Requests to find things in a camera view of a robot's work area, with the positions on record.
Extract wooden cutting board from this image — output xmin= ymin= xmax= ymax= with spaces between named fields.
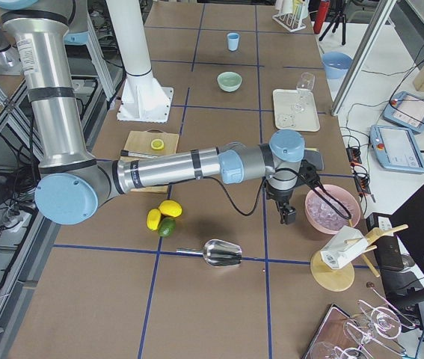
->
xmin=123 ymin=130 xmax=180 ymax=194

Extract mint green bowl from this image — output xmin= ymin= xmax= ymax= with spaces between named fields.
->
xmin=217 ymin=71 xmax=242 ymax=93

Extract lemon half slice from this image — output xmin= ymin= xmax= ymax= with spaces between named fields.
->
xmin=150 ymin=138 xmax=165 ymax=151

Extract metal ice scoop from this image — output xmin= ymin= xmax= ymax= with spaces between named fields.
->
xmin=176 ymin=239 xmax=242 ymax=267

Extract large yellow lemon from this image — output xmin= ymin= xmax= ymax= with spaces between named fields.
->
xmin=159 ymin=200 xmax=182 ymax=218

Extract wooden cup stand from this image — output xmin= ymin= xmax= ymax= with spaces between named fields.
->
xmin=310 ymin=224 xmax=408 ymax=292

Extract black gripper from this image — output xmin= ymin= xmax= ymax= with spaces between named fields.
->
xmin=265 ymin=180 xmax=297 ymax=225

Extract blue bowl with fork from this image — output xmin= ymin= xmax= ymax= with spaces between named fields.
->
xmin=322 ymin=52 xmax=353 ymax=80

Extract orange black usb hub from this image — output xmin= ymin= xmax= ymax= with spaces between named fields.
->
xmin=346 ymin=146 xmax=372 ymax=196

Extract near blue teach pendant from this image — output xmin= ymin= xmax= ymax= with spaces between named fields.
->
xmin=369 ymin=125 xmax=424 ymax=174

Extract upside-down wine glasses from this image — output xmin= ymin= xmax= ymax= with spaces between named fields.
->
xmin=303 ymin=300 xmax=417 ymax=358

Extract steel rod black cap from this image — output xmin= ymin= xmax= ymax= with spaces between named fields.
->
xmin=120 ymin=150 xmax=159 ymax=159

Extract light blue plastic cup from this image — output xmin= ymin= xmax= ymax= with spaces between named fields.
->
xmin=227 ymin=32 xmax=240 ymax=52

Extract black camera tripod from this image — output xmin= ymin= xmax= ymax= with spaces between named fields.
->
xmin=319 ymin=0 xmax=347 ymax=46

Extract white wire cup rack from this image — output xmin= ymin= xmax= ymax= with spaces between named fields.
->
xmin=272 ymin=0 xmax=309 ymax=33

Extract far blue teach pendant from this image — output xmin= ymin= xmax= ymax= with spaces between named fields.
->
xmin=383 ymin=91 xmax=424 ymax=134

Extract grey folded cloth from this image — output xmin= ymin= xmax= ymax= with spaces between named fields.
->
xmin=304 ymin=148 xmax=325 ymax=171

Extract cream bear tray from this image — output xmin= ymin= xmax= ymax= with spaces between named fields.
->
xmin=272 ymin=89 xmax=320 ymax=132

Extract green lime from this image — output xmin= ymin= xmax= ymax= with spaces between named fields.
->
xmin=157 ymin=217 xmax=176 ymax=237

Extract small yellow lemon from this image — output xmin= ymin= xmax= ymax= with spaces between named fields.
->
xmin=146 ymin=209 xmax=162 ymax=231

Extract aluminium frame post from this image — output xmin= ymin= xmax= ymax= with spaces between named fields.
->
xmin=331 ymin=0 xmax=397 ymax=116

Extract blue teach pendant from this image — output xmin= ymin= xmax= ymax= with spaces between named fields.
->
xmin=369 ymin=125 xmax=424 ymax=174
xmin=383 ymin=91 xmax=424 ymax=134

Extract pink bowl of ice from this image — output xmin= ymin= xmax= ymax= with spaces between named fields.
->
xmin=304 ymin=184 xmax=361 ymax=234

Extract clear wine glass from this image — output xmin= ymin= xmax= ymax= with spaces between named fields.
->
xmin=292 ymin=72 xmax=316 ymax=113

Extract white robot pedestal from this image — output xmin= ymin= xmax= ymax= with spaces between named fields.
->
xmin=106 ymin=0 xmax=173 ymax=123

